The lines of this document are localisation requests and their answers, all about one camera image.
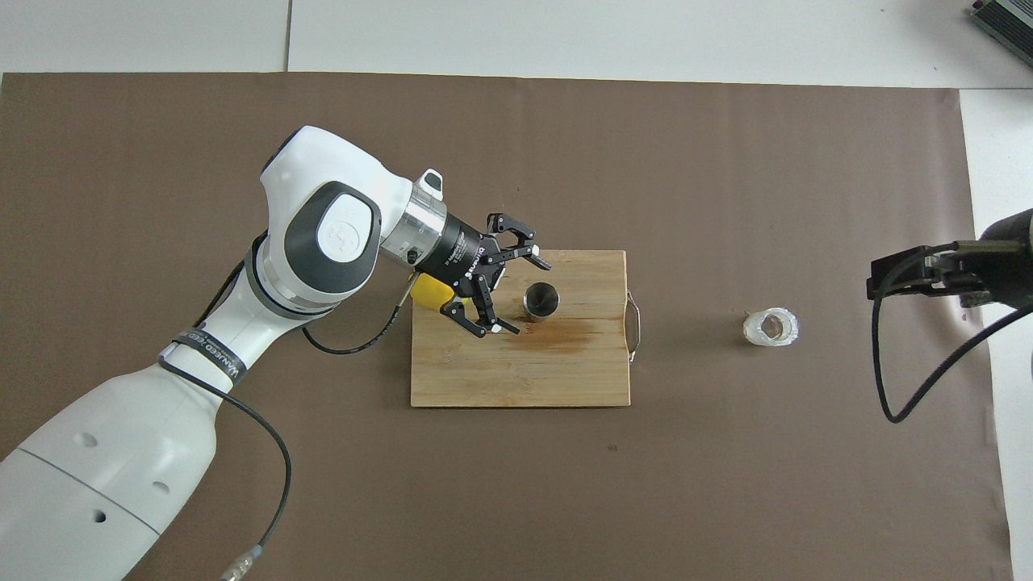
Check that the clear crinkled plastic cup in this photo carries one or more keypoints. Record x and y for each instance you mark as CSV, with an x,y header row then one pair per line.
x,y
754,335

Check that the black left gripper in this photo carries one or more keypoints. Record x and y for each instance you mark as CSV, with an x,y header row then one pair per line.
x,y
460,250

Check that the yellow lemon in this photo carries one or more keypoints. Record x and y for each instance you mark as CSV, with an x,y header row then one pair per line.
x,y
432,294

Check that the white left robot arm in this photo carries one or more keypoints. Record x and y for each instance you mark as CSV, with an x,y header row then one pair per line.
x,y
121,452

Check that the brown paper table mat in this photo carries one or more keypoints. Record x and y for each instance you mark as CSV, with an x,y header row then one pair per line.
x,y
726,484

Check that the steel cocktail jigger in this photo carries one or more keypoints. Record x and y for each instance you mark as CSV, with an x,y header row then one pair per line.
x,y
541,303

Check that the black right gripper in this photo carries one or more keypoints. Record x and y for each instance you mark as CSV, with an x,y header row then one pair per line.
x,y
1013,258

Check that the wooden cutting board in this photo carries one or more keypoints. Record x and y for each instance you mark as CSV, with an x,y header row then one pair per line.
x,y
524,371

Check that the grey ribbed metal device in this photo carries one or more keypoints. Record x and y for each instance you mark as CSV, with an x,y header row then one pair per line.
x,y
1009,20

